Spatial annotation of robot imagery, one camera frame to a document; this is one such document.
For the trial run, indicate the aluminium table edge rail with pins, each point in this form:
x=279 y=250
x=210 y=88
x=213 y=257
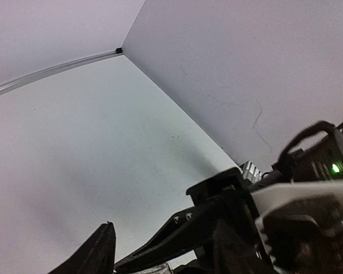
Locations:
x=47 y=72

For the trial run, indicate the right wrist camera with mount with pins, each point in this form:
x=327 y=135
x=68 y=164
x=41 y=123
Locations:
x=300 y=203

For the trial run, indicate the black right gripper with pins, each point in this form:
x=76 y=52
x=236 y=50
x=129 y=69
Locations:
x=238 y=209

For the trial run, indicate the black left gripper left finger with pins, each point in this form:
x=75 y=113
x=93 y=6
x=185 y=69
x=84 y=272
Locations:
x=95 y=255

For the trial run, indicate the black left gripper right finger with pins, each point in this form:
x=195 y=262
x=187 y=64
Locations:
x=183 y=232

